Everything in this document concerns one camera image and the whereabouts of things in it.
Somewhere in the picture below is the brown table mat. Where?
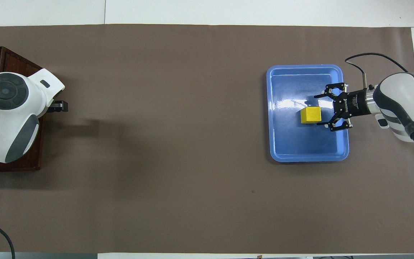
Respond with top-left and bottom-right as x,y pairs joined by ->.
0,24 -> 414,254

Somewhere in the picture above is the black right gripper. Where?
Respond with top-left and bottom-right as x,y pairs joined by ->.
314,82 -> 368,132

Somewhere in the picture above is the blue plastic tray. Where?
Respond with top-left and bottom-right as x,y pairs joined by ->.
266,64 -> 350,163

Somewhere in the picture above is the yellow cube block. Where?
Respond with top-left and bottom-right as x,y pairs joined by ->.
300,106 -> 322,124

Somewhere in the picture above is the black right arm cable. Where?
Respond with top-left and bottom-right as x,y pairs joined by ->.
344,53 -> 414,229

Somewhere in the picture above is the wooden drawer with dark front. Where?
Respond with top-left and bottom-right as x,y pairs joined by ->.
0,50 -> 28,169

